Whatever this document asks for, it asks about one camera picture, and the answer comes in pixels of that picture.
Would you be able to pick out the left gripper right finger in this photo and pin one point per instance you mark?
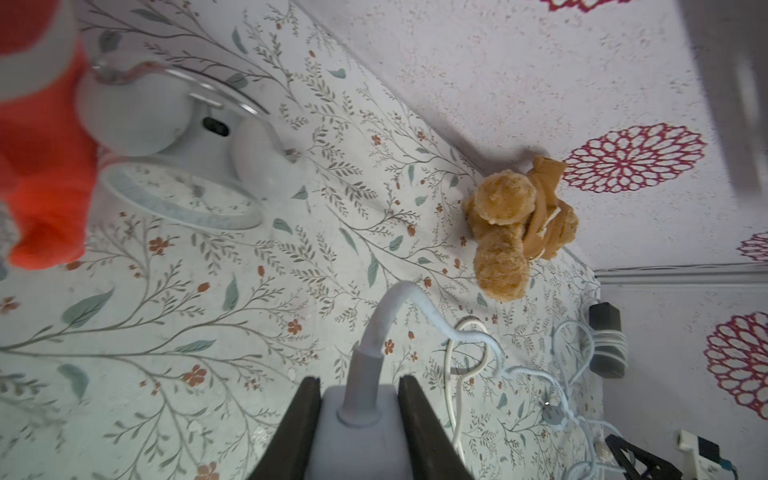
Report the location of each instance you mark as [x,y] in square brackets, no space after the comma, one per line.
[432,456]

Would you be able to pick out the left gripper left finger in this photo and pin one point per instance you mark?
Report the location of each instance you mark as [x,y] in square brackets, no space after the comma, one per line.
[287,454]

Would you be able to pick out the white round alarm clock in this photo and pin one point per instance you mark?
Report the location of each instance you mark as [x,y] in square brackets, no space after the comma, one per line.
[184,146]

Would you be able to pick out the orange fox plush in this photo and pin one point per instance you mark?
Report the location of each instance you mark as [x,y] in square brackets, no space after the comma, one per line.
[48,160]

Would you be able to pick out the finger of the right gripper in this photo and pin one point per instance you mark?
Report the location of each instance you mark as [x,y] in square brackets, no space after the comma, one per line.
[638,464]

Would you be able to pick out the blue power strip with cord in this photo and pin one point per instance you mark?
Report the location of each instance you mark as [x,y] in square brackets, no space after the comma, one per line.
[360,433]

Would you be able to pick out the brown teddy bear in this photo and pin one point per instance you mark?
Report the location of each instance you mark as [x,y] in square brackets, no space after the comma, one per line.
[516,219]

